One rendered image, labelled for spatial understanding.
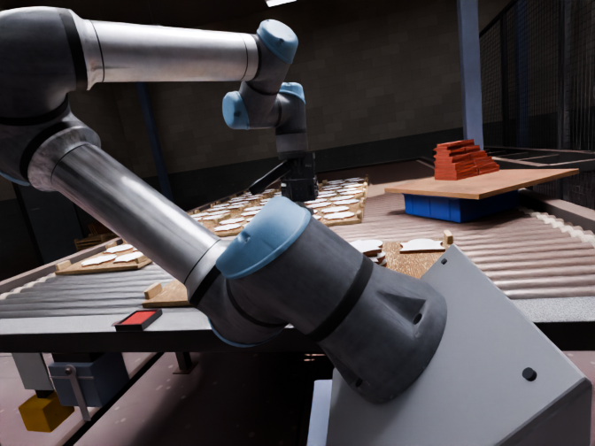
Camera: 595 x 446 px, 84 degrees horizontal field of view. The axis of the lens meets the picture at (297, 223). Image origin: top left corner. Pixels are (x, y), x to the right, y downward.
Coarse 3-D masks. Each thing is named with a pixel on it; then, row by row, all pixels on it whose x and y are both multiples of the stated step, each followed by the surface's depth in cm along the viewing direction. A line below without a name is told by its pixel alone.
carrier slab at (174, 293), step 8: (176, 280) 101; (168, 288) 94; (176, 288) 93; (184, 288) 92; (160, 296) 89; (168, 296) 88; (176, 296) 87; (184, 296) 86; (144, 304) 87; (152, 304) 87; (160, 304) 86; (168, 304) 86; (176, 304) 85; (184, 304) 85
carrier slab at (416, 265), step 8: (440, 240) 99; (384, 248) 100; (392, 248) 99; (400, 248) 98; (392, 256) 92; (400, 256) 91; (408, 256) 90; (416, 256) 89; (424, 256) 88; (432, 256) 87; (440, 256) 86; (392, 264) 86; (400, 264) 85; (408, 264) 84; (416, 264) 84; (424, 264) 83; (432, 264) 82; (400, 272) 80; (408, 272) 80; (416, 272) 79; (424, 272) 78
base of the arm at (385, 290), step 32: (352, 288) 34; (384, 288) 34; (416, 288) 35; (352, 320) 33; (384, 320) 33; (416, 320) 34; (352, 352) 33; (384, 352) 32; (416, 352) 32; (352, 384) 36; (384, 384) 32
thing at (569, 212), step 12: (528, 192) 136; (528, 204) 131; (540, 204) 120; (552, 204) 112; (564, 204) 110; (576, 204) 108; (564, 216) 105; (576, 216) 99; (588, 216) 95; (588, 228) 94
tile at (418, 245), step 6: (414, 240) 99; (420, 240) 98; (426, 240) 97; (432, 240) 96; (402, 246) 97; (408, 246) 94; (414, 246) 94; (420, 246) 93; (426, 246) 92; (432, 246) 91; (438, 246) 90; (402, 252) 92; (408, 252) 92; (414, 252) 91; (420, 252) 91; (426, 252) 90; (432, 252) 90
